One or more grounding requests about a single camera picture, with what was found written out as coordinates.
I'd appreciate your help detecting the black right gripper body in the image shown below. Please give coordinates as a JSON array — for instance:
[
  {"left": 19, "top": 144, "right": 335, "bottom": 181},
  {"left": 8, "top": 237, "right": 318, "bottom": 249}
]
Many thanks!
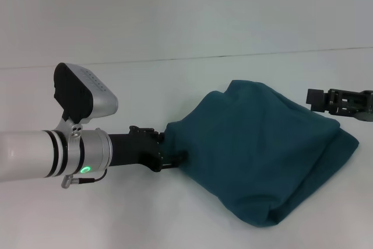
[{"left": 328, "top": 87, "right": 373, "bottom": 122}]

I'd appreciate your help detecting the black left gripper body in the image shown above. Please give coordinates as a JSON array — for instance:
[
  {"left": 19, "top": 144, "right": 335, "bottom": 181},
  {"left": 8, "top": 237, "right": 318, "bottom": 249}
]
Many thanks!
[{"left": 107, "top": 125, "right": 164, "bottom": 173}]

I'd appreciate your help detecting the blue shirt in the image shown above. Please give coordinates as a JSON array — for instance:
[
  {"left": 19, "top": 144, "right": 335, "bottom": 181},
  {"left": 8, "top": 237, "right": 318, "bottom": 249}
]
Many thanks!
[{"left": 159, "top": 79, "right": 360, "bottom": 228}]

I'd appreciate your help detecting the silver elbow plug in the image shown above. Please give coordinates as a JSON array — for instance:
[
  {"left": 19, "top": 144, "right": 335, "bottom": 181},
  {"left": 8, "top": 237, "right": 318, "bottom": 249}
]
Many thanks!
[{"left": 61, "top": 174, "right": 74, "bottom": 190}]

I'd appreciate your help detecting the dark left arm cable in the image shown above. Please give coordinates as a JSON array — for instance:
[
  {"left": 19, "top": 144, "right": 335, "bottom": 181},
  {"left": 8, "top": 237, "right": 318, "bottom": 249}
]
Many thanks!
[{"left": 71, "top": 169, "right": 108, "bottom": 183}]

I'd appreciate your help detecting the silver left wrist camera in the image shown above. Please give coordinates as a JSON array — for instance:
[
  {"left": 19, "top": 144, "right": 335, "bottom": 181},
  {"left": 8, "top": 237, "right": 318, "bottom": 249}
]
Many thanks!
[{"left": 53, "top": 62, "right": 119, "bottom": 142}]

